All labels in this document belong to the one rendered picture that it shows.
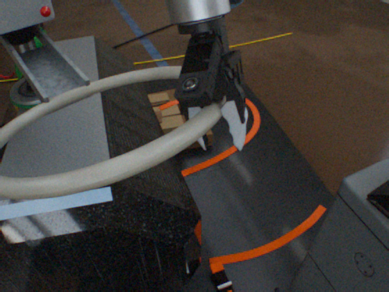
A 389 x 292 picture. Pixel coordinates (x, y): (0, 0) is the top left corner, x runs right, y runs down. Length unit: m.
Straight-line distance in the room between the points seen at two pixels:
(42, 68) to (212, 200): 1.25
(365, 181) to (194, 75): 0.71
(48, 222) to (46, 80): 0.39
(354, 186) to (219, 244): 0.95
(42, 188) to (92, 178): 0.07
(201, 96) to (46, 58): 0.74
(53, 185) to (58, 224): 0.53
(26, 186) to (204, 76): 0.27
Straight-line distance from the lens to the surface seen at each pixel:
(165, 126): 2.08
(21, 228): 0.99
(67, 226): 0.96
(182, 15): 0.46
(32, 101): 1.24
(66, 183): 0.43
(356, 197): 0.99
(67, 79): 0.95
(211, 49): 0.46
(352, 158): 2.41
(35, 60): 1.09
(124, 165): 0.41
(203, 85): 0.42
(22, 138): 1.17
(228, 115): 0.51
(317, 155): 2.33
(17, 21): 1.12
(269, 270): 1.72
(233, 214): 1.88
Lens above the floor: 1.54
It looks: 43 degrees down
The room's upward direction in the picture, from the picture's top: straight up
